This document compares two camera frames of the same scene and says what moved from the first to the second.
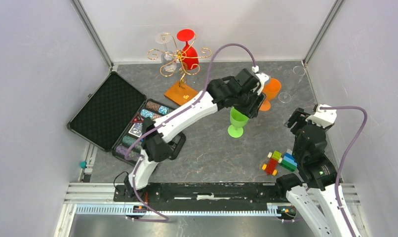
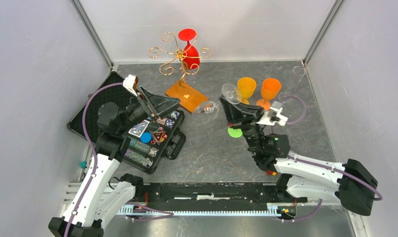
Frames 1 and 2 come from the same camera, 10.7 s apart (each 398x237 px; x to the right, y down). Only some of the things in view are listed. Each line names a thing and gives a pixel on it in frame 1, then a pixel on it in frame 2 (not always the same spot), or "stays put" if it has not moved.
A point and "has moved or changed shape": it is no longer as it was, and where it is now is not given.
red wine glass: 190,58 stays put
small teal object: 83,164 stays put
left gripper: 252,110 -> 158,104
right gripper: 299,116 -> 241,113
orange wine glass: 271,88 stays put
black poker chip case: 112,116 stays put
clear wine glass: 168,60 has moved or changed shape
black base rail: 202,194 stays put
